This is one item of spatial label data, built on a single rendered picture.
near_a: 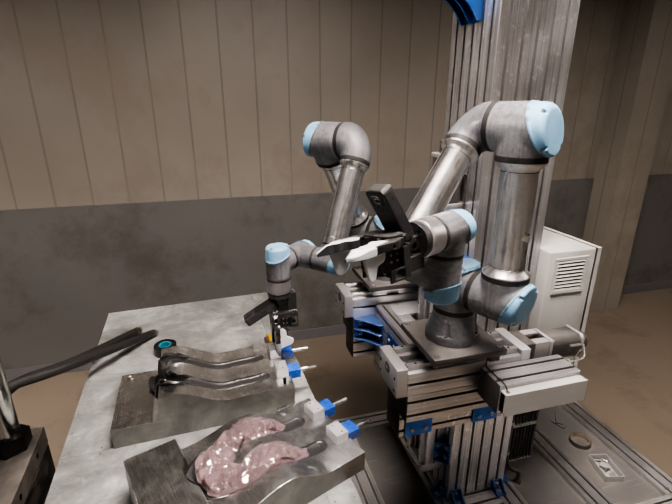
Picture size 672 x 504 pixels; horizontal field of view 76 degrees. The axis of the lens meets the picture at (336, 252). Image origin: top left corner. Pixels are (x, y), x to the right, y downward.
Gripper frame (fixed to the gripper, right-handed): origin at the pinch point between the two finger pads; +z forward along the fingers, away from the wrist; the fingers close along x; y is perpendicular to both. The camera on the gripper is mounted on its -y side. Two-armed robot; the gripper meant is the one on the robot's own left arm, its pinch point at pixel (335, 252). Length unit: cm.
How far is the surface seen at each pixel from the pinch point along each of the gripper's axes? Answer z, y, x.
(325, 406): -22, 54, 37
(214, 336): -21, 52, 105
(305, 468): -4, 55, 23
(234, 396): -4, 50, 56
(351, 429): -21, 56, 26
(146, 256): -38, 39, 233
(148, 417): 17, 51, 66
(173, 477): 21, 50, 36
